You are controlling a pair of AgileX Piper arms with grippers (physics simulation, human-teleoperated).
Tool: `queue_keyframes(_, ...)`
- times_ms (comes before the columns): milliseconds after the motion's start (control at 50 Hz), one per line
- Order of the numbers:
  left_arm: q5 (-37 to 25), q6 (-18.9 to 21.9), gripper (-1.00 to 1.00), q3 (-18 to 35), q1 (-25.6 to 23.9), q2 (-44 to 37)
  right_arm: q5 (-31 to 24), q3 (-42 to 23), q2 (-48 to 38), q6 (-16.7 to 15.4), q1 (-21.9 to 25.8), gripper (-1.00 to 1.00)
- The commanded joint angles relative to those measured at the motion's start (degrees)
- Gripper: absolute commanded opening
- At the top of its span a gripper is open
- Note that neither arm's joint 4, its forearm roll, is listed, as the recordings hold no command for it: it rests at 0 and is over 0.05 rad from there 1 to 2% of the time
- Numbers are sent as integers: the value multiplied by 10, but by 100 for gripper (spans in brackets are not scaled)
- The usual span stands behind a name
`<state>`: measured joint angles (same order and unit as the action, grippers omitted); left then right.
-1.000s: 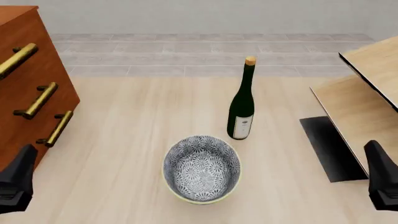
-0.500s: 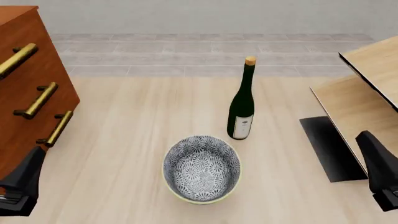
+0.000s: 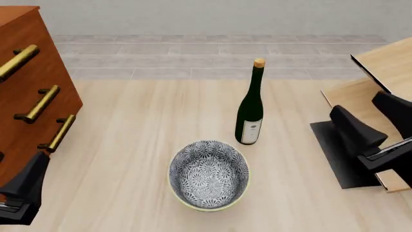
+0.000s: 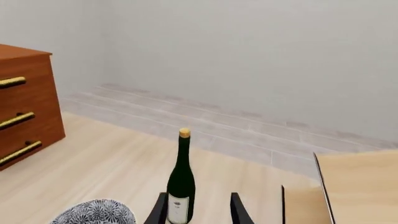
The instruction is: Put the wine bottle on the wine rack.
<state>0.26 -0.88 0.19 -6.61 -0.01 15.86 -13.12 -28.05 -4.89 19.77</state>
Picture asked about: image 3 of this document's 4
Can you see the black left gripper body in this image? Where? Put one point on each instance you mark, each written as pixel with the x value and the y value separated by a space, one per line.
pixel 19 215

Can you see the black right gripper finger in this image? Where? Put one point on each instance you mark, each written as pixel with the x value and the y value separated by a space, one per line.
pixel 397 113
pixel 354 130

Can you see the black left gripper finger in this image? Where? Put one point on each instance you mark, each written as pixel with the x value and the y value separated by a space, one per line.
pixel 1 156
pixel 30 178

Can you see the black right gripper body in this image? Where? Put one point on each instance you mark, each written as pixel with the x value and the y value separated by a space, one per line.
pixel 386 159

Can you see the pale wood black wine rack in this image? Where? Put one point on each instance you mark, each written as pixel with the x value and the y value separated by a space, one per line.
pixel 386 65

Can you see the dark green wine bottle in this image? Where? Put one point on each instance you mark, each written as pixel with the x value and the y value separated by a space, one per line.
pixel 250 113

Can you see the red-brown wooden cabinet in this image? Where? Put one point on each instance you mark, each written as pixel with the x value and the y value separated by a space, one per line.
pixel 35 70

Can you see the blue white patterned bowl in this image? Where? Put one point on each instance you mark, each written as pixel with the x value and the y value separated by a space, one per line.
pixel 209 176

